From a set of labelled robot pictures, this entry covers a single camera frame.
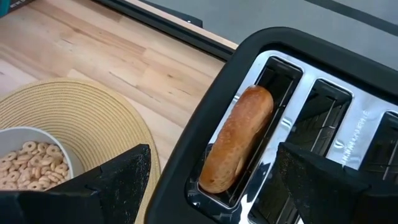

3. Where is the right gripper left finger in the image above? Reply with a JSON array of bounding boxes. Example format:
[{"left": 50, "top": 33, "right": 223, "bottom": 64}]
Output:
[{"left": 0, "top": 143, "right": 152, "bottom": 224}]

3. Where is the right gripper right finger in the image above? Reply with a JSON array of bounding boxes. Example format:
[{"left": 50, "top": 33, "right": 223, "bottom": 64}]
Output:
[{"left": 275, "top": 142, "right": 398, "bottom": 224}]

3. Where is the grey-white ceramic bowl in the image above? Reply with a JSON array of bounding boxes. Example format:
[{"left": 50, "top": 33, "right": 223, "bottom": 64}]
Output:
[{"left": 0, "top": 126, "right": 85, "bottom": 192}]

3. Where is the toasted bagel half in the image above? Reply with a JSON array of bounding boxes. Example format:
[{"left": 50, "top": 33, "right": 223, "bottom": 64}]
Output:
[{"left": 198, "top": 85, "right": 275, "bottom": 194}]

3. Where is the Pumpkin O's cereal box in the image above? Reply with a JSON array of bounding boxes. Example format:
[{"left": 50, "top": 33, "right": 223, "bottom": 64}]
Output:
[{"left": 0, "top": 0, "right": 35, "bottom": 18}]

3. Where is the round woven straw placemat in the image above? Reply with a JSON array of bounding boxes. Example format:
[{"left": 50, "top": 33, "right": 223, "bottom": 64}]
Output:
[{"left": 0, "top": 77, "right": 161, "bottom": 224}]

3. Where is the cereal rings heap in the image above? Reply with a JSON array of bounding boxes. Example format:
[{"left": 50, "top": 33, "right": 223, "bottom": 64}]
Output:
[{"left": 0, "top": 141, "right": 70, "bottom": 191}]

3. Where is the black four-slot toaster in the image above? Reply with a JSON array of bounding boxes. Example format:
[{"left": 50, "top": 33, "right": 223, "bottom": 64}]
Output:
[{"left": 144, "top": 27, "right": 398, "bottom": 224}]

